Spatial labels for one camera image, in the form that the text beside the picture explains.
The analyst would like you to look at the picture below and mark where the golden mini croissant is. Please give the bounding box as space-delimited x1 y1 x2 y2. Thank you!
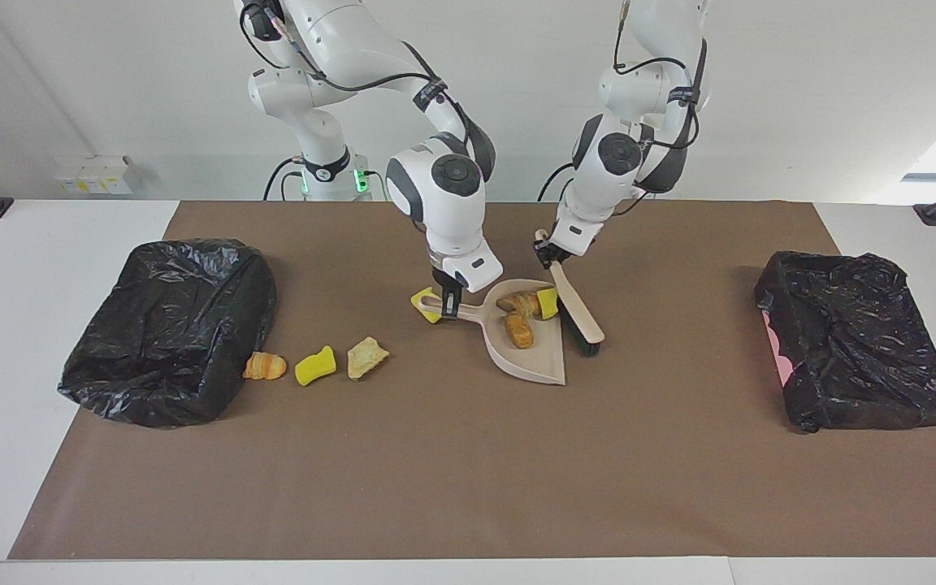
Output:
242 351 288 381
496 291 542 318

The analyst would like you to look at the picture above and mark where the beige hand brush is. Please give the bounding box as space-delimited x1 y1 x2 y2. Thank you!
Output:
535 229 605 358

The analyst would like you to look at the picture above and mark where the brown bread roll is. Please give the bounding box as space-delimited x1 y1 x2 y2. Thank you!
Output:
505 313 535 350

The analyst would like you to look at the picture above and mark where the beige bread chunk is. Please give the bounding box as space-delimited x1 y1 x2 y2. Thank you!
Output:
346 336 391 381

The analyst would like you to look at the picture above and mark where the beige plastic dustpan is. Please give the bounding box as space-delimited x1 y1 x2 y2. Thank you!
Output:
422 279 568 387

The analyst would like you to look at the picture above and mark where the pink plastic bin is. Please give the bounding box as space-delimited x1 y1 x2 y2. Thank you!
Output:
763 311 794 387

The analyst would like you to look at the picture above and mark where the black trash bag bin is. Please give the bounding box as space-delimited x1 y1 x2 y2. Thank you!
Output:
754 250 936 434
58 237 278 429

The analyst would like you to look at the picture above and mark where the brown table mat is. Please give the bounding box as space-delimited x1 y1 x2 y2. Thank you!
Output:
9 201 936 560

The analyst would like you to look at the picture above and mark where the black base cable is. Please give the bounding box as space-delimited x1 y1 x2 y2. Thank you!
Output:
263 157 306 202
539 161 576 202

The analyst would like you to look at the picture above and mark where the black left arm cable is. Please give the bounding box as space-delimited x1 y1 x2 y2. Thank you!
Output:
613 0 709 151

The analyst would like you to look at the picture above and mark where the white wall socket box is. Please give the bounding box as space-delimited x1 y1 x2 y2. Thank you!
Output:
54 156 134 196

